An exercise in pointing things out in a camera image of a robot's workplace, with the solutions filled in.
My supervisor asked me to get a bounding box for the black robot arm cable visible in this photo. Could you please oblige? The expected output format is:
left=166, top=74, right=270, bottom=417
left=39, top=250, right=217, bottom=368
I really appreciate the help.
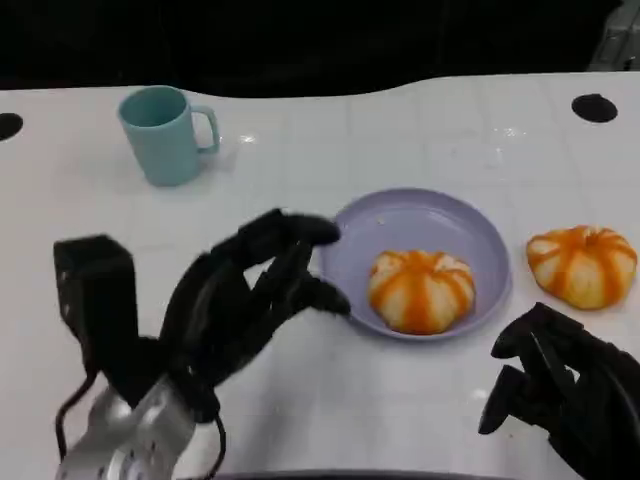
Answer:
left=53, top=359, right=99, bottom=461
left=197, top=394, right=228, bottom=476

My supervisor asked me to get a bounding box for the black round table grommet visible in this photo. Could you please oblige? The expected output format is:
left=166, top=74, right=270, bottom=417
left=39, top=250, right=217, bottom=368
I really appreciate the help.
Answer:
left=571, top=93, right=619, bottom=123
left=0, top=112, right=25, bottom=143

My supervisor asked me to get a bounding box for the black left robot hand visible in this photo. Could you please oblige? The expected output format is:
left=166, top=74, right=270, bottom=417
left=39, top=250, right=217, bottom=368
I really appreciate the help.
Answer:
left=159, top=207, right=352, bottom=426

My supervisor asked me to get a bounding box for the lilac plate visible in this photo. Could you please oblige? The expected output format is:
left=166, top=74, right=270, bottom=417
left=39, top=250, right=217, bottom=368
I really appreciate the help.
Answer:
left=317, top=187, right=514, bottom=343

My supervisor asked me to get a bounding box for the pale green mug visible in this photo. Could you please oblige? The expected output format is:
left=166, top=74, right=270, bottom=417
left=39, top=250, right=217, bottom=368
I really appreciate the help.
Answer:
left=117, top=85, right=222, bottom=188

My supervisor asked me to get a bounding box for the grey machine in background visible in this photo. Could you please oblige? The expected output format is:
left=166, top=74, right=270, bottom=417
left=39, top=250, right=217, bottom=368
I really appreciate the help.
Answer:
left=589, top=0, right=640, bottom=74

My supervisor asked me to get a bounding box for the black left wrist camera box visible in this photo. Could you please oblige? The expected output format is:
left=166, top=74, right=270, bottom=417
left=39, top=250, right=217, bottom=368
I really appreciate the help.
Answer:
left=52, top=233, right=167, bottom=409

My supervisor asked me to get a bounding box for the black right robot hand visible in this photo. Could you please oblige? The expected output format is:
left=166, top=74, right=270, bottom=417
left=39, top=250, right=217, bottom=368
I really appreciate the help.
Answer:
left=477, top=302, right=640, bottom=480

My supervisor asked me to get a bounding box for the orange and white bread roll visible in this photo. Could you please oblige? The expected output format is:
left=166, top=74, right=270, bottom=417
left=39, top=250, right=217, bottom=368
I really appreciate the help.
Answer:
left=368, top=249, right=476, bottom=336
left=525, top=225, right=639, bottom=311

